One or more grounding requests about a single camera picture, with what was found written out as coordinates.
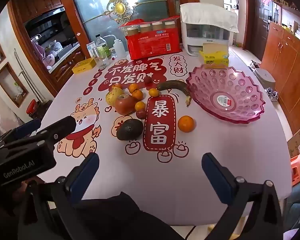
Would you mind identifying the black cable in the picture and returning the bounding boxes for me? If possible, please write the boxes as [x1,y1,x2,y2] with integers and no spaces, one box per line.
[184,226,197,240]

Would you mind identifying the person's dark trousers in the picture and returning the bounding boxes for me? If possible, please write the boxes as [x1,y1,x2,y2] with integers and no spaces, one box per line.
[75,191,185,240]

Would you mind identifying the pink plastic bag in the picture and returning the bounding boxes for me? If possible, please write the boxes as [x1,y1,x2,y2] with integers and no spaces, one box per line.
[31,35,44,55]

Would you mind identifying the clear bottle green label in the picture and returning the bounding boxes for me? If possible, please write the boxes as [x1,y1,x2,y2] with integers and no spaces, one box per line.
[95,35,112,67]

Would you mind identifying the dark green avocado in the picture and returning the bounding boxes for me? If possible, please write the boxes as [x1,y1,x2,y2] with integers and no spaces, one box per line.
[116,118,144,141]

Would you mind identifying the wooden display shelf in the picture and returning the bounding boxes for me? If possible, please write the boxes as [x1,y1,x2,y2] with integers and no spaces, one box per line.
[270,0,300,40]

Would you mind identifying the white countertop appliance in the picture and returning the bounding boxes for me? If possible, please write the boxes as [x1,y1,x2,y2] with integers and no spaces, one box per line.
[180,3,234,56]

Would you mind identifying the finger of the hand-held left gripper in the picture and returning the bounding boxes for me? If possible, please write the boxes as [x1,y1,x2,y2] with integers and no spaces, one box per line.
[0,118,42,140]
[0,116,78,155]

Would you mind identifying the yellow pear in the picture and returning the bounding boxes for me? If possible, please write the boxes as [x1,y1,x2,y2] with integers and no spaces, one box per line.
[105,87,125,107]

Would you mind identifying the pink plastic fruit bowl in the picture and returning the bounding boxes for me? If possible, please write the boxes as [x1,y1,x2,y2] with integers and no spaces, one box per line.
[185,64,266,124]

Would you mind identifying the small white box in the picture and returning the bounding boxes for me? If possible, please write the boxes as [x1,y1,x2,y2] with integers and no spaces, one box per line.
[87,42,97,57]

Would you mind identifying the large orange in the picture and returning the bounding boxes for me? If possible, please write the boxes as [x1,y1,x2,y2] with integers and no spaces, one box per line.
[177,115,195,133]

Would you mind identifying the overripe dark banana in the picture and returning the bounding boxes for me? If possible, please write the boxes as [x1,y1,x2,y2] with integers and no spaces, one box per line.
[156,80,192,107]

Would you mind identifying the red gift box with jars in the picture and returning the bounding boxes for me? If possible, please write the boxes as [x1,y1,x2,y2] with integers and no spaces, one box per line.
[118,16,182,61]

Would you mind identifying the yellow tin box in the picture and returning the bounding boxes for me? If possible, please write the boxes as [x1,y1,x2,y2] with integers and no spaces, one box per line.
[72,57,97,74]

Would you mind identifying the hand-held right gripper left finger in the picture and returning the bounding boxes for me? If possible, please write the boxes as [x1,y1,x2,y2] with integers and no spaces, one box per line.
[17,152,100,240]

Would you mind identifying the gold door ornament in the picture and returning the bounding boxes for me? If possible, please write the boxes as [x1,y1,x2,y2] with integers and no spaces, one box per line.
[107,0,130,23]

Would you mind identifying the grey plastic stool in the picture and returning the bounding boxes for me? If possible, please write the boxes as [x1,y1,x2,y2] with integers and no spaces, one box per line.
[255,68,276,89]

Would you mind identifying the white sneakers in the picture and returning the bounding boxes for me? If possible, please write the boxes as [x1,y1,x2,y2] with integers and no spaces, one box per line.
[266,87,279,102]

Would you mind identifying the dark wooden door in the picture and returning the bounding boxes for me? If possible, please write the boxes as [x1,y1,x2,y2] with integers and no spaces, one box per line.
[246,0,273,60]

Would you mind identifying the wooden wall niche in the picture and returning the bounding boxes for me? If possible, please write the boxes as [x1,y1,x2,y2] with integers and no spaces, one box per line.
[0,62,29,108]

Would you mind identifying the yellow tissue box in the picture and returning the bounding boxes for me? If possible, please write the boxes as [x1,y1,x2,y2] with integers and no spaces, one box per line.
[199,43,230,68]

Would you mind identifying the cardboard box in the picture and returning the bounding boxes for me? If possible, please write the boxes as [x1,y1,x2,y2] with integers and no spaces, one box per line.
[287,125,300,159]

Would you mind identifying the white towel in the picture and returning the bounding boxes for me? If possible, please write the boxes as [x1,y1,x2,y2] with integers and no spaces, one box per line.
[180,3,239,33]

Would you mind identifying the wooden kitchen cabinet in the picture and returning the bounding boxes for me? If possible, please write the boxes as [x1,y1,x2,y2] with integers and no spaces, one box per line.
[7,0,90,95]

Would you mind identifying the white squeeze bottle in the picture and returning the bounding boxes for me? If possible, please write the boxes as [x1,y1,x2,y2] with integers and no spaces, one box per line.
[104,34,127,59]

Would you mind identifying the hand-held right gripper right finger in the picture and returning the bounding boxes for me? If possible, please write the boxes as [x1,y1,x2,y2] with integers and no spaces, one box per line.
[202,152,283,240]

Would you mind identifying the red apple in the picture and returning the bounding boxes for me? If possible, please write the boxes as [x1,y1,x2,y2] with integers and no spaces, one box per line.
[114,94,138,116]

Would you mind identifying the printed tablecloth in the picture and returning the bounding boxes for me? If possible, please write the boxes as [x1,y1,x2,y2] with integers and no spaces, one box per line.
[37,51,292,227]

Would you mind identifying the frosted glass sliding door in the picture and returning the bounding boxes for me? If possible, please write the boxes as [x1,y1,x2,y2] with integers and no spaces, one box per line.
[67,0,175,53]

